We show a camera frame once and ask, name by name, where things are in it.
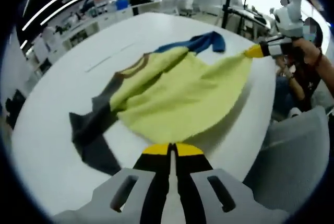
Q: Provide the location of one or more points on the yellow blue grey garment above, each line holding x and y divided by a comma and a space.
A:
182, 91

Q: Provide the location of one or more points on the blue storage bin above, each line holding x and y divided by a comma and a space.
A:
122, 4

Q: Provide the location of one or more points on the white ceiling light strip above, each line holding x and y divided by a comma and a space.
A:
78, 0
52, 4

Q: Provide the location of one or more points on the white desk row with drawers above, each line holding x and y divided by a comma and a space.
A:
122, 14

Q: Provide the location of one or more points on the person's right hand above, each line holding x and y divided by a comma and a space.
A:
306, 50

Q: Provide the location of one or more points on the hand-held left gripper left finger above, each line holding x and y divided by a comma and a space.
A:
154, 161

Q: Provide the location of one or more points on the black metal stand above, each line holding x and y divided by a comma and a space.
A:
226, 15

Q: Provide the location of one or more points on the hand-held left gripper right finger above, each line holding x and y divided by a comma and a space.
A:
193, 182

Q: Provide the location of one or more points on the black cabinet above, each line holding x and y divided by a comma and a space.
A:
14, 109

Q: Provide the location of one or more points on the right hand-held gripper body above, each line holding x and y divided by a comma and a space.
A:
289, 20

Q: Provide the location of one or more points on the white plastic chair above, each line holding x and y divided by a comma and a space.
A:
292, 161

